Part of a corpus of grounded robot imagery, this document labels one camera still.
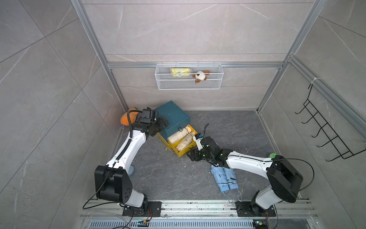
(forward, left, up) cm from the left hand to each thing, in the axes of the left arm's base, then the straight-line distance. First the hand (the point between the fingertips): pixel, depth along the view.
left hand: (165, 122), depth 84 cm
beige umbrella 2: (-9, -12, -9) cm, 18 cm away
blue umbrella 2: (-29, -38, -17) cm, 51 cm away
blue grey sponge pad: (-22, +21, -19) cm, 36 cm away
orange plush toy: (+15, +33, -14) cm, 39 cm away
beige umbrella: (-4, -9, -10) cm, 14 cm away
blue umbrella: (-29, -32, -17) cm, 46 cm away
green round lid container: (-16, -68, -17) cm, 72 cm away
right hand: (-15, -15, -12) cm, 24 cm away
